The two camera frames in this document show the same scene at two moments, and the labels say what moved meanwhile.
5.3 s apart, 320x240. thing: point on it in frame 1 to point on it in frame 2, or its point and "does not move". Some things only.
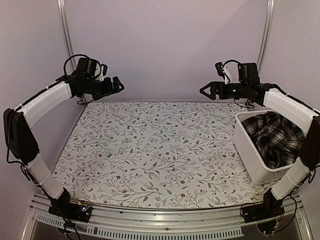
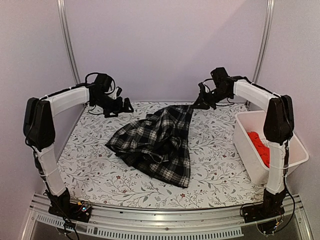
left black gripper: [109, 89] to [120, 108]
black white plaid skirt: [277, 141] to [158, 145]
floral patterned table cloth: [158, 154] does not move
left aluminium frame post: [66, 30] does not move
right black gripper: [215, 85] to [203, 104]
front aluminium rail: [223, 221] does not move
